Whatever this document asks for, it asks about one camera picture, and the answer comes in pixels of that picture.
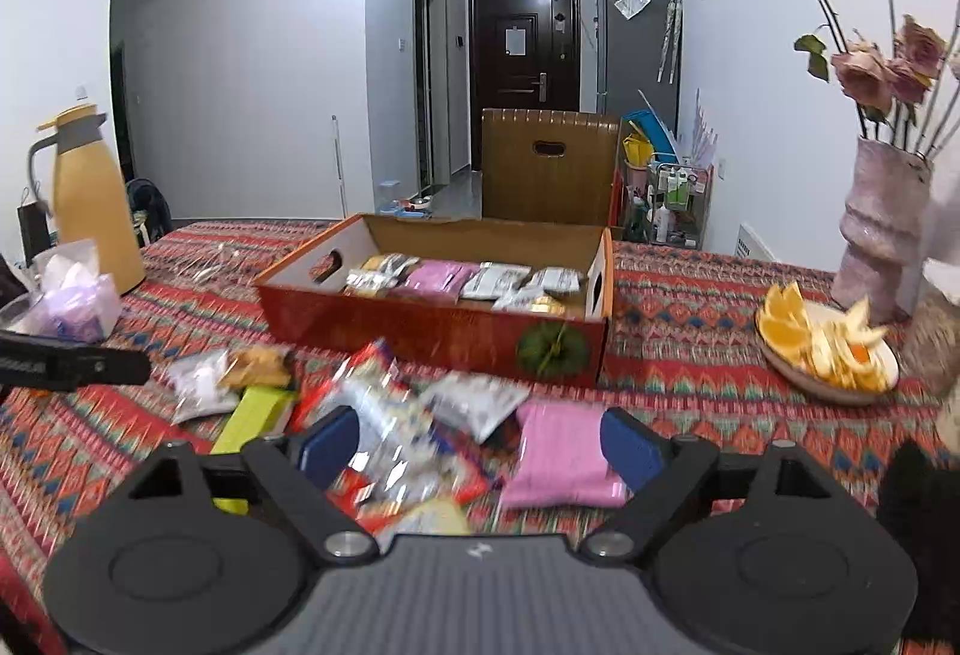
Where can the pale pampas grass decoration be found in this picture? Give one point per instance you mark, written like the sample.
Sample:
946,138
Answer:
703,126

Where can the black paper bag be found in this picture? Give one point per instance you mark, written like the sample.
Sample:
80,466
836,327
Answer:
34,231

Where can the pet bowl stand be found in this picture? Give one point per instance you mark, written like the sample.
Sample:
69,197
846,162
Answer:
418,205

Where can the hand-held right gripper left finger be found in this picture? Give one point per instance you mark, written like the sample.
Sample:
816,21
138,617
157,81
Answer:
330,445

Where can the blue plastic tray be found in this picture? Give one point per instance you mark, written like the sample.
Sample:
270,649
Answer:
656,134

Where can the metal cart with bottles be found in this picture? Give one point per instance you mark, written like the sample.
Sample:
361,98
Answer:
675,205

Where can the white paper notice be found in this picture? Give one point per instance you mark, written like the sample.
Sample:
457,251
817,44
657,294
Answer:
514,42

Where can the yellow thermos jug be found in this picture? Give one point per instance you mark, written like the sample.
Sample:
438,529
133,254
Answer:
94,212

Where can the white wall outlet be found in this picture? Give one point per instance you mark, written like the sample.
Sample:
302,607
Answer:
722,167

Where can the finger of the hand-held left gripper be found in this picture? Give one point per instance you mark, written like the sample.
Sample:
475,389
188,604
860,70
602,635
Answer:
112,366

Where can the white wall heater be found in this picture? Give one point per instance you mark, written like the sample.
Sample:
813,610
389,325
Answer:
754,242

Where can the white mop stick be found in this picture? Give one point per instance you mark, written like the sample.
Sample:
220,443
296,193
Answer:
339,168

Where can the grey refrigerator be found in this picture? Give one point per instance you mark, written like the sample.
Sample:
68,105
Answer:
637,63

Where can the dried pink roses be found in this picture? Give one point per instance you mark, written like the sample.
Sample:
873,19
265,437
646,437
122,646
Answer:
862,74

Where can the white folded umbrella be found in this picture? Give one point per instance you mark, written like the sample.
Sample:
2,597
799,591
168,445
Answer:
670,33

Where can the grey interior door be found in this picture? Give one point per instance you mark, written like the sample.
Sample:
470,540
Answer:
429,85

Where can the yellow plastic bag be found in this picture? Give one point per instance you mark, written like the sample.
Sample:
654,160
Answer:
636,151

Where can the wooden chair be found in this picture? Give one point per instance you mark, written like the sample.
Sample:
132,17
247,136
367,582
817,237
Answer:
517,175

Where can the heap of orange slices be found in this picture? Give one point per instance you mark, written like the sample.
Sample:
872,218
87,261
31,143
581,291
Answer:
817,344

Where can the blue pet water dispenser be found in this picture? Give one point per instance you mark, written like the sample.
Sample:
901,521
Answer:
388,196

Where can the red orange cardboard box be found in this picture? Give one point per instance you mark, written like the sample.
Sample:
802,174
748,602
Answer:
420,332

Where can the clear plastic bag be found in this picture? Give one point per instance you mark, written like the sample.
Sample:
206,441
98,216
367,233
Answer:
631,3

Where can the black knitted cloth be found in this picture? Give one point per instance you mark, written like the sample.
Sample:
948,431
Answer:
922,520

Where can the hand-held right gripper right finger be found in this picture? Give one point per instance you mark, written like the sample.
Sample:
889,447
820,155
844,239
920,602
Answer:
630,449

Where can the plastic bag of tissues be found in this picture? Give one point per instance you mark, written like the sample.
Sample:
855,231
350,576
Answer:
75,295

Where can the pink ceramic vase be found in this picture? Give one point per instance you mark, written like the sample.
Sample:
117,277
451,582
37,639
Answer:
877,235

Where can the pink snack packet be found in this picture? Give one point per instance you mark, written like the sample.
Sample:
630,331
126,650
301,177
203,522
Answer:
555,452

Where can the glass jar with white lid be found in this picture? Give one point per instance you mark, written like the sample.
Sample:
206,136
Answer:
937,332

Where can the dark backpack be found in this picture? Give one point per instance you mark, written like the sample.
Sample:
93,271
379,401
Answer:
150,209

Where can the beige plate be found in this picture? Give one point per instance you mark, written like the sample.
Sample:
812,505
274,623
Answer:
795,370

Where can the dark entrance door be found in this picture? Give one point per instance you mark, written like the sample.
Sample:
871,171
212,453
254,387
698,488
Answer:
525,100

